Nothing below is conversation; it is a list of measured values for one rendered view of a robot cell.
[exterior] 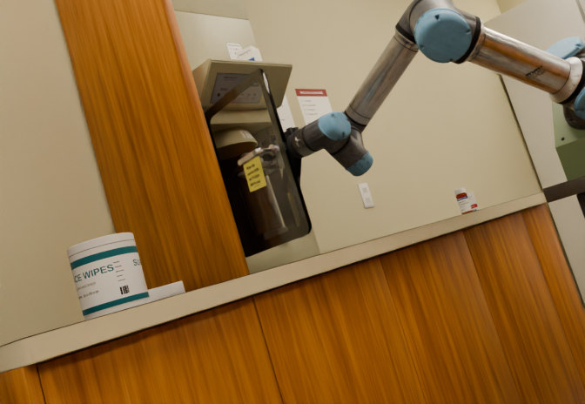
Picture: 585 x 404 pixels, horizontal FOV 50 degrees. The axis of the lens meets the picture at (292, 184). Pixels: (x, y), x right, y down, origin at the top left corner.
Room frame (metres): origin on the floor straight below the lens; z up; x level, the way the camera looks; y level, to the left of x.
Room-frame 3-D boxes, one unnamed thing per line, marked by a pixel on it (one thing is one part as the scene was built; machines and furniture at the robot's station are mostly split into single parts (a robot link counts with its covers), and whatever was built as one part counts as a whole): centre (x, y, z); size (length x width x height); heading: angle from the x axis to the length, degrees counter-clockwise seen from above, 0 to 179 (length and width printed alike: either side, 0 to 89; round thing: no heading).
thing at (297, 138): (1.63, -0.06, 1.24); 0.08 x 0.05 x 0.08; 138
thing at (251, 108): (1.50, 0.08, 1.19); 0.30 x 0.01 x 0.40; 38
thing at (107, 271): (1.24, 0.40, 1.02); 0.13 x 0.13 x 0.15
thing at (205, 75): (1.70, 0.04, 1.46); 0.32 x 0.11 x 0.10; 138
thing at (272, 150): (1.42, 0.06, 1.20); 0.10 x 0.05 x 0.03; 38
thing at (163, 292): (1.54, 0.43, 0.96); 0.16 x 0.12 x 0.04; 126
